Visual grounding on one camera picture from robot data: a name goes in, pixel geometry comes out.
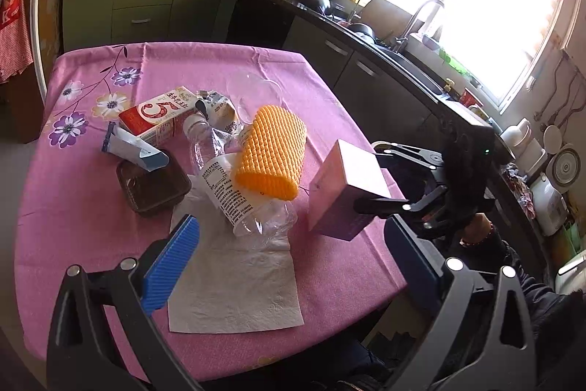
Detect orange foam fruit net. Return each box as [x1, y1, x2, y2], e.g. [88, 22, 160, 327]
[233, 104, 307, 202]

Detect white paper towel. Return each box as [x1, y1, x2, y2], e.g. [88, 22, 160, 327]
[167, 185, 306, 333]

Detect green kitchen cabinets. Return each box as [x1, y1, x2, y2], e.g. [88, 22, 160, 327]
[62, 0, 230, 50]

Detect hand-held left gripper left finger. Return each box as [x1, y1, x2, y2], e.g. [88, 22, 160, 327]
[46, 214, 202, 391]

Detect dark kitchen base cabinets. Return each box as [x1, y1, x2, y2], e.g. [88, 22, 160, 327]
[226, 0, 440, 126]

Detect clear plastic cup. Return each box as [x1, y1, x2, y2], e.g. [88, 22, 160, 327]
[226, 73, 282, 121]

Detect crushed clear plastic bottle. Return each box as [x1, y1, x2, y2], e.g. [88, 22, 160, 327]
[183, 114, 298, 238]

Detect brown plastic tray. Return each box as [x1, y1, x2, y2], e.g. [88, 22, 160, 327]
[115, 157, 192, 216]

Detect pink cardboard box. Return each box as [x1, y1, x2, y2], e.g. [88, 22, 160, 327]
[308, 139, 392, 241]

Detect person's right forearm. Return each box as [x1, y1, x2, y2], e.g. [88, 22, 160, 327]
[459, 212, 586, 373]

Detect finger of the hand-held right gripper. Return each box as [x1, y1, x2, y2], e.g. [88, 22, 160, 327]
[352, 184, 449, 237]
[372, 140, 448, 173]

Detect white plastic jug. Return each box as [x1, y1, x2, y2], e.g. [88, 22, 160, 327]
[501, 118, 545, 165]

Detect red checked apron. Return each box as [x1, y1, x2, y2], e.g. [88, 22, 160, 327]
[0, 0, 35, 82]

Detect wooden cutting board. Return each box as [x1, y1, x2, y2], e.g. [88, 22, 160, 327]
[361, 0, 413, 37]

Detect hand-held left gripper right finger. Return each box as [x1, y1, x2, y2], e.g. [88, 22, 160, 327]
[383, 218, 537, 391]

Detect crumpled white foil packet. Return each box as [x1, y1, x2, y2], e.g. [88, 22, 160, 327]
[196, 91, 250, 140]

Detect red and white milk carton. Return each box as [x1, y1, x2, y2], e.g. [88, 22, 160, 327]
[118, 85, 204, 147]

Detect chrome sink faucet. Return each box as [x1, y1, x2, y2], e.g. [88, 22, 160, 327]
[396, 0, 447, 53]

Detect pink floral tablecloth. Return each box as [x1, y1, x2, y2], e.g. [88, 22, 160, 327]
[14, 42, 408, 383]

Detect white rice cooker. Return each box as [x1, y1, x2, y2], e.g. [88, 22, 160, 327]
[528, 173, 568, 236]

